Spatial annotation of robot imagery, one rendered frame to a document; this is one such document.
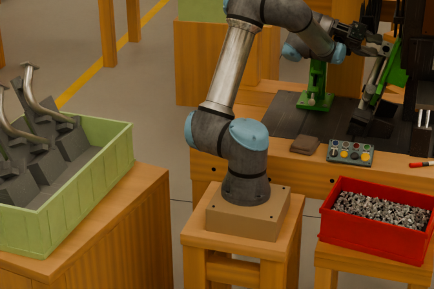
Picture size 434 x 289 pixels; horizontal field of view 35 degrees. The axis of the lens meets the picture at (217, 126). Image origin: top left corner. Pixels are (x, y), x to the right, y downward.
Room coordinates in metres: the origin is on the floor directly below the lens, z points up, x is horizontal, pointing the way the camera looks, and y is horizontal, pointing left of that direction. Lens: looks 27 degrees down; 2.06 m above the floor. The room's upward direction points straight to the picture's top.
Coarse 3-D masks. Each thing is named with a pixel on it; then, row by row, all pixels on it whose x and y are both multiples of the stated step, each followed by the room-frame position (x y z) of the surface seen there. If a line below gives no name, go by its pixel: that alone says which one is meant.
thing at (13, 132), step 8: (0, 88) 2.06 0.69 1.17; (8, 88) 2.08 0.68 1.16; (0, 96) 2.04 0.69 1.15; (0, 104) 2.02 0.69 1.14; (0, 112) 2.00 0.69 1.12; (0, 120) 1.99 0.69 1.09; (8, 128) 1.99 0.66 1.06; (16, 136) 2.00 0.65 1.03; (24, 136) 2.03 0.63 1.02; (32, 136) 2.06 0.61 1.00; (48, 144) 2.10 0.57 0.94
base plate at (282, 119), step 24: (288, 96) 2.59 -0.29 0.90; (336, 96) 2.59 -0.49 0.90; (264, 120) 2.37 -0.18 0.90; (288, 120) 2.37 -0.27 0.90; (312, 120) 2.37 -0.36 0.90; (336, 120) 2.37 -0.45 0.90; (384, 120) 2.37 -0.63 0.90; (384, 144) 2.17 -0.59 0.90; (408, 144) 2.17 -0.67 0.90; (432, 144) 2.17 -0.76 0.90
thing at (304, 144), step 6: (300, 138) 2.17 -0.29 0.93; (306, 138) 2.16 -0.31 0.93; (312, 138) 2.16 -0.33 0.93; (294, 144) 2.12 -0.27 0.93; (300, 144) 2.12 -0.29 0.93; (306, 144) 2.12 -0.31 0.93; (312, 144) 2.12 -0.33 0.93; (318, 144) 2.15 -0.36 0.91; (294, 150) 2.11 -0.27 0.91; (300, 150) 2.11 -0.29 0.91; (306, 150) 2.10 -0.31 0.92; (312, 150) 2.10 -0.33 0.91
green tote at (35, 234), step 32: (96, 128) 2.27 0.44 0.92; (128, 128) 2.19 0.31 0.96; (96, 160) 1.98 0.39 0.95; (128, 160) 2.19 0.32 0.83; (64, 192) 1.79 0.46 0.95; (96, 192) 1.97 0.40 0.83; (0, 224) 1.71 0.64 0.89; (32, 224) 1.67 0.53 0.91; (64, 224) 1.78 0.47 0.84; (32, 256) 1.67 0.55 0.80
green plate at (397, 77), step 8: (400, 40) 2.22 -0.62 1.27; (400, 48) 2.22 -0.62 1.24; (392, 56) 2.21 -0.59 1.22; (392, 64) 2.22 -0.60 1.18; (384, 72) 2.22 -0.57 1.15; (392, 72) 2.22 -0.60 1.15; (400, 72) 2.22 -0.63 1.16; (384, 80) 2.22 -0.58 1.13; (392, 80) 2.22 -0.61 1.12; (400, 80) 2.21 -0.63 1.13
